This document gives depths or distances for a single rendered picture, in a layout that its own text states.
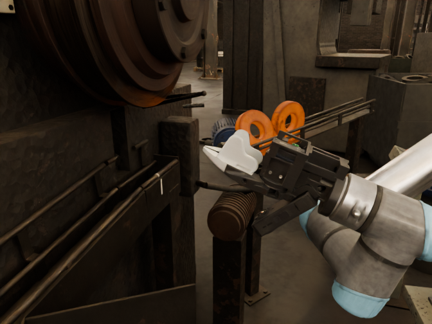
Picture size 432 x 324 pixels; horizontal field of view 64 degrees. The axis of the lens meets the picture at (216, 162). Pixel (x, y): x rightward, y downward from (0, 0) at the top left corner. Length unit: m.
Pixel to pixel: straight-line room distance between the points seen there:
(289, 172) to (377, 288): 0.21
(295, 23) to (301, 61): 0.34
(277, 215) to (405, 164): 0.26
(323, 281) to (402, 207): 1.20
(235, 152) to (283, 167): 0.07
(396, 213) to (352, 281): 0.12
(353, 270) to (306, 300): 1.03
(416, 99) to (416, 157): 2.05
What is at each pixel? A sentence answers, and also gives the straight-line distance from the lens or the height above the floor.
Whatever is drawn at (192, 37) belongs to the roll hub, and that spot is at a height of 1.02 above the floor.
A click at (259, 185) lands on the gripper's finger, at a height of 0.82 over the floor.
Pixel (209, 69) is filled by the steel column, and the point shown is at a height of 0.24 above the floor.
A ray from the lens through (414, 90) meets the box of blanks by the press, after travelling 2.72.
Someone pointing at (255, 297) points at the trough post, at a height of 0.01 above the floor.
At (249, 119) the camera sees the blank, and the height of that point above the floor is 0.75.
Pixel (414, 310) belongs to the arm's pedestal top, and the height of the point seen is 0.29.
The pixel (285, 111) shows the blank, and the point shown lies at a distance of 1.32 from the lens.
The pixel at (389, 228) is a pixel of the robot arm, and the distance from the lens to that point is 0.53.
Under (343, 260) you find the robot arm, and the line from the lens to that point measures 0.59.
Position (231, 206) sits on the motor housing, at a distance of 1.09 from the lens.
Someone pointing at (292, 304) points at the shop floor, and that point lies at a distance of 1.56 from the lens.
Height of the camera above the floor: 1.02
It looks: 20 degrees down
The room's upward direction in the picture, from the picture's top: straight up
